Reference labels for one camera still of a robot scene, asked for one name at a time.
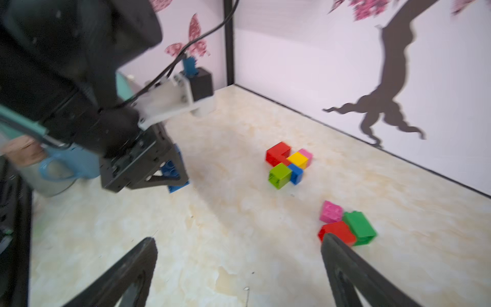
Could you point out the long blue lego brick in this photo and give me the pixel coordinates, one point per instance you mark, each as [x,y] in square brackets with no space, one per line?
[169,170]

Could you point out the tall red lego brick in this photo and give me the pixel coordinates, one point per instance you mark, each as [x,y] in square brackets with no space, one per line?
[340,230]

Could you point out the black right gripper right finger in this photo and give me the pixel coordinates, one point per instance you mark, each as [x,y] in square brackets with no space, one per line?
[350,275]

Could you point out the dark green lego brick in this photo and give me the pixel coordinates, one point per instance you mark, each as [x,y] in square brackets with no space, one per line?
[359,225]

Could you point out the yellow lego brick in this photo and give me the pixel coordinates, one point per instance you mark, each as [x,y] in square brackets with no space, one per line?
[299,160]

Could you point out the blue mug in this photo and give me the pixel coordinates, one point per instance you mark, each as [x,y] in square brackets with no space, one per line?
[82,163]

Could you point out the cork lid jar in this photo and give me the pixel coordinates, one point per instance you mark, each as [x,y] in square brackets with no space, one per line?
[27,154]

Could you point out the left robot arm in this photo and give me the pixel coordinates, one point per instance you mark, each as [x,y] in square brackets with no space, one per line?
[59,61]

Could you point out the blue square lego brick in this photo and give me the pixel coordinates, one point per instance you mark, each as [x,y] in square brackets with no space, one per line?
[297,174]

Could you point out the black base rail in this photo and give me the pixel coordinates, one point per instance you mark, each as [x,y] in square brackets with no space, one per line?
[16,215]

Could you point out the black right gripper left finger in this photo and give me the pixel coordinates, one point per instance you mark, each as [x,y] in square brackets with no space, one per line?
[126,283]

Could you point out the long red lego brick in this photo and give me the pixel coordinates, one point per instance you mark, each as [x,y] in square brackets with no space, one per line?
[278,154]

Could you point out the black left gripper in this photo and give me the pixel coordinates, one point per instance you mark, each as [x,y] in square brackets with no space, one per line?
[151,160]

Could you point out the pink lego brick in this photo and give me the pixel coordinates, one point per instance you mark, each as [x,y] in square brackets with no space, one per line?
[331,213]
[307,155]

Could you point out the lime green lego brick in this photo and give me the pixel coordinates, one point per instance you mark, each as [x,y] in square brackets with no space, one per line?
[280,175]

